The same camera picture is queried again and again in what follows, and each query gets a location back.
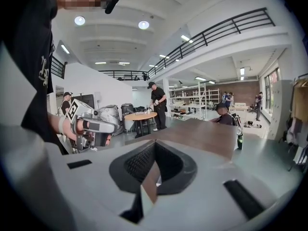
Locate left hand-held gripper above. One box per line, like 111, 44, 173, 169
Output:
67, 99, 118, 151

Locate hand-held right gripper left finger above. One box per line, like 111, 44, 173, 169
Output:
45, 140, 157, 231

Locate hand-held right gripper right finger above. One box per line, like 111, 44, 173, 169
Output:
141, 140, 296, 231

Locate person's left forearm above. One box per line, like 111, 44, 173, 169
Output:
47, 112, 64, 140

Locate person's left hand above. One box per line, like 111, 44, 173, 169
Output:
62, 115, 90, 142

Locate plastic-wrapped grey machine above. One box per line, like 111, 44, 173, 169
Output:
97, 104, 122, 136

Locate black cylindrical machine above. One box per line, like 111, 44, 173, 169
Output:
120, 103, 134, 133

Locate black monitor screen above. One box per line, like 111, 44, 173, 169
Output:
72, 94, 95, 111

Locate round light wooden table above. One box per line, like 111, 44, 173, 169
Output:
124, 111, 158, 140

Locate dark wooden table white legs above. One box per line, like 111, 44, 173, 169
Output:
125, 118, 239, 164

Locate dark green bottle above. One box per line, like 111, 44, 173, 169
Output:
237, 126, 244, 150

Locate white shelving rack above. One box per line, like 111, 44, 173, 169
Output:
168, 82, 208, 121
204, 88, 221, 106

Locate light wooden work table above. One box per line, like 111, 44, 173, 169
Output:
230, 102, 250, 113

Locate person's black printed t-shirt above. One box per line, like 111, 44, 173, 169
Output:
4, 0, 64, 154

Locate grey locker cabinet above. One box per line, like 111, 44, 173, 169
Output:
267, 79, 293, 141

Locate clothes rack with garments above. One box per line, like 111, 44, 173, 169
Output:
279, 73, 308, 173

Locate black mezzanine railing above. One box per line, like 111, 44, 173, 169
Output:
98, 7, 276, 82

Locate white wrist strap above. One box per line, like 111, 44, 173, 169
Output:
58, 116, 67, 143

